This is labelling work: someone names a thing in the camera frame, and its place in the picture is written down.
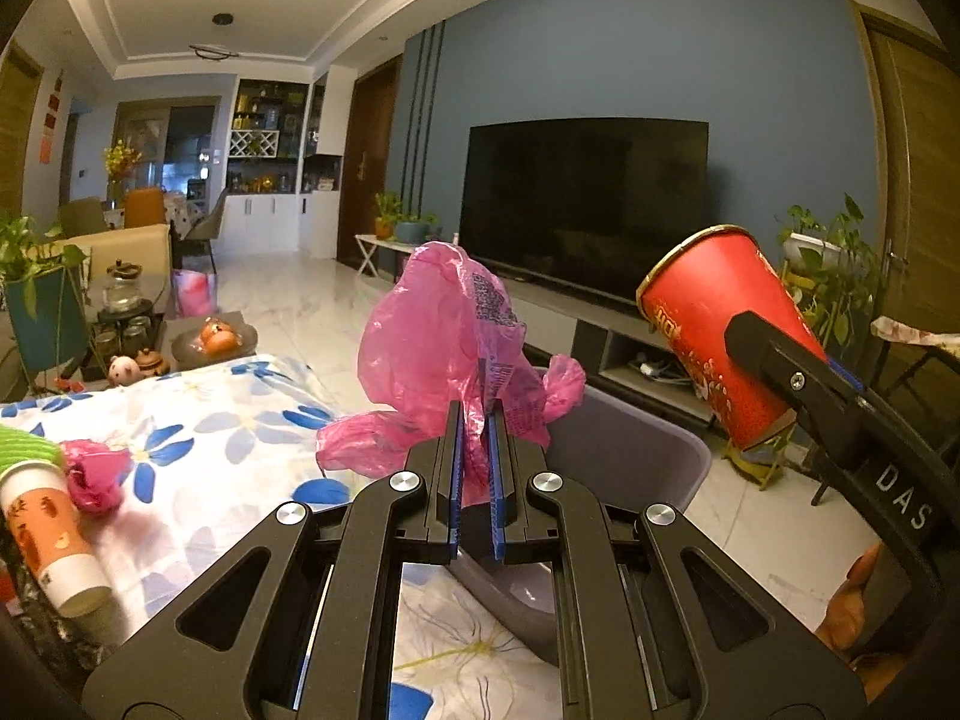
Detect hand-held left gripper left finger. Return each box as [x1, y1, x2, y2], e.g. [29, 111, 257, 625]
[81, 401, 464, 720]

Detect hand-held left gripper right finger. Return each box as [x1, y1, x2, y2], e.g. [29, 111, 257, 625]
[484, 401, 872, 720]

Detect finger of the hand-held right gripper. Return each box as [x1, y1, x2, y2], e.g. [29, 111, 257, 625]
[722, 310, 876, 467]

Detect grey plastic waste bin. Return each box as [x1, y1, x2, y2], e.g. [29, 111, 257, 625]
[448, 382, 712, 670]

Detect large pink plastic bag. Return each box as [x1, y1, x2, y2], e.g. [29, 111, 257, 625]
[315, 240, 587, 509]

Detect small pink bag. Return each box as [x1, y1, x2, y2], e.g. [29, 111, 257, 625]
[58, 440, 133, 516]

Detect orange and white paper cup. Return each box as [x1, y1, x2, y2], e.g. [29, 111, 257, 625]
[0, 460, 115, 620]

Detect green ribbed cup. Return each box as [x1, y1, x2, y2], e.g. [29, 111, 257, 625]
[0, 424, 65, 478]

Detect person's right hand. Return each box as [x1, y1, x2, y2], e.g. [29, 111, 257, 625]
[814, 542, 914, 700]

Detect trailing plant in white pot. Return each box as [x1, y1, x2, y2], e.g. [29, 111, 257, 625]
[775, 193, 891, 362]

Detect grey television cabinet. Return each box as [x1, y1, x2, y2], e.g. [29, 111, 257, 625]
[516, 286, 751, 398]

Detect blue floral tablecloth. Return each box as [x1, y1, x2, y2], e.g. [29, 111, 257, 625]
[0, 356, 560, 720]

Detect light wooden door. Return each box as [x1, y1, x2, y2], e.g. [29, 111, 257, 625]
[853, 2, 960, 470]
[0, 40, 47, 220]

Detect white folding stand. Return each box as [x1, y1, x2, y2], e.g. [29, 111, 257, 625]
[354, 233, 411, 280]

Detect plant in round teal pot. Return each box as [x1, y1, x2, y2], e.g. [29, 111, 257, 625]
[393, 213, 441, 245]

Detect black flat television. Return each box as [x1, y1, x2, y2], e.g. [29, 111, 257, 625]
[458, 118, 710, 310]

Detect small plant in orange pot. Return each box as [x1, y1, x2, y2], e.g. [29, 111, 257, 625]
[373, 190, 407, 242]

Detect dark coffee table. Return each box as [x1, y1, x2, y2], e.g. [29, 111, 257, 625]
[73, 270, 260, 392]

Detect pink gift bag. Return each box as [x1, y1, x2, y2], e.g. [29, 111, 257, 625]
[172, 267, 219, 319]

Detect white display cabinet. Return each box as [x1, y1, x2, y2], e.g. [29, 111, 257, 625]
[224, 77, 347, 257]

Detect dark wooden door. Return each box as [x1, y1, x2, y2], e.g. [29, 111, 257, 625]
[337, 55, 404, 265]

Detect grey dining chair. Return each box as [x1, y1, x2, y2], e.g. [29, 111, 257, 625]
[179, 187, 230, 272]

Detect glass teapot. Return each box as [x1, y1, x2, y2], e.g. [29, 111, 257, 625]
[100, 258, 152, 314]

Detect orange dining chair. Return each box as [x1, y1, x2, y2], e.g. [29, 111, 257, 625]
[123, 187, 167, 230]

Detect potted plant in teal planter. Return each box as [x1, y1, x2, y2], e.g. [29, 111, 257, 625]
[0, 211, 96, 400]

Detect yellow flower bouquet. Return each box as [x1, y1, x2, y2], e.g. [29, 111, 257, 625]
[100, 139, 144, 205]

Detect red wall decorations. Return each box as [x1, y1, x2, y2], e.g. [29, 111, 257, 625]
[40, 70, 66, 164]

